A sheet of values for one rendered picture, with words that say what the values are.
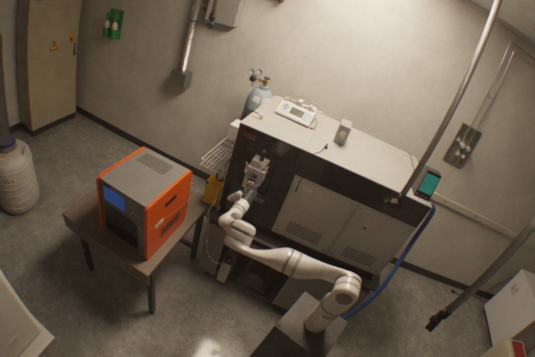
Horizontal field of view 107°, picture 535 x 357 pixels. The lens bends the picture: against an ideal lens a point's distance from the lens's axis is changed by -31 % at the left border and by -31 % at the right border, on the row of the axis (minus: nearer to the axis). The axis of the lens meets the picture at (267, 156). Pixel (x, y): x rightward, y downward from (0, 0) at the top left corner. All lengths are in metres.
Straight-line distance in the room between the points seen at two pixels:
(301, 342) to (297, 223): 0.87
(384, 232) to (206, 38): 2.32
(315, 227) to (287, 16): 1.77
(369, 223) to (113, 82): 3.33
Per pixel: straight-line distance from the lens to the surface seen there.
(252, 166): 1.60
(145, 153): 1.75
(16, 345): 1.31
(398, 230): 1.78
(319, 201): 1.68
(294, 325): 1.21
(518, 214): 3.60
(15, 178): 2.81
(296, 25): 2.59
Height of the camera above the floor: 2.12
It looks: 30 degrees down
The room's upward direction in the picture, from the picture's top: 19 degrees clockwise
